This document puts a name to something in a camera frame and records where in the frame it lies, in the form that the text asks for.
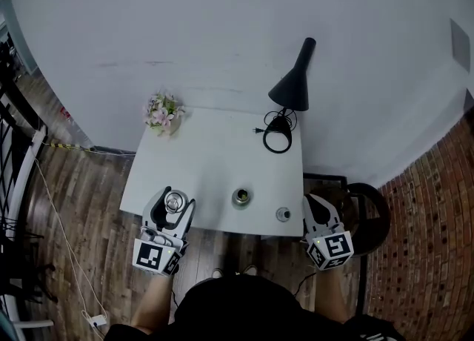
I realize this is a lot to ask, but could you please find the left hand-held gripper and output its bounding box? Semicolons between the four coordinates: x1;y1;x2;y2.
132;185;197;278

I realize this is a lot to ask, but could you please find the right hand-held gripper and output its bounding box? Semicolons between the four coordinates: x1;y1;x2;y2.
301;193;356;272

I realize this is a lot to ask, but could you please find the stainless steel bottle cap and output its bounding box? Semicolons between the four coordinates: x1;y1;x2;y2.
164;190;186;215

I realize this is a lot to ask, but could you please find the steel thermos bottle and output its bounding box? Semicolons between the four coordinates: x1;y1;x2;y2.
231;186;254;208

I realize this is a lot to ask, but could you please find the person's right forearm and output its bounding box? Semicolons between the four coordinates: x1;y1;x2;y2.
313;267;351;324

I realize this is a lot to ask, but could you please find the person's left forearm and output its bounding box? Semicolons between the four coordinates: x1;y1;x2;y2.
131;274;175;335

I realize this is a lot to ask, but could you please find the black round chair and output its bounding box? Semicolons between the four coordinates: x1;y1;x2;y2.
303;182;392;257

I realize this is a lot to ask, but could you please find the white table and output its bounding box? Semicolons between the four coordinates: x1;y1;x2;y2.
118;107;305;237

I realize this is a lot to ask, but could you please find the black floor edge strip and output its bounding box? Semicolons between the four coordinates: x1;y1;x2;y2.
357;254;370;314

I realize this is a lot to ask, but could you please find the pink flower pot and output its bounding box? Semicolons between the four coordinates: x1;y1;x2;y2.
143;90;186;137

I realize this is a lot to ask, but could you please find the person's black shirt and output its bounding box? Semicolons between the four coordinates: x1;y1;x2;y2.
103;276;407;341

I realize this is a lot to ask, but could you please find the black desk lamp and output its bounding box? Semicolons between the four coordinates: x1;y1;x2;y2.
262;37;318;154

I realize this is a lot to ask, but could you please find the black metal rack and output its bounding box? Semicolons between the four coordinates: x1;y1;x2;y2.
0;35;59;303

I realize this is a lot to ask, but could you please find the black lamp power cable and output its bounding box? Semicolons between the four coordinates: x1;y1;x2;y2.
253;109;297;136

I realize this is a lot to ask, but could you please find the white floor cable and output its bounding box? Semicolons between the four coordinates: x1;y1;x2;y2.
34;156;107;319

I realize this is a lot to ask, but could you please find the yellow black striped cable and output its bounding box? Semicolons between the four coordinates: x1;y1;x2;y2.
42;141;93;153

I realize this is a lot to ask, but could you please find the white rail frame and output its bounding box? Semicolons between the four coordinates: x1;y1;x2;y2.
0;126;47;244

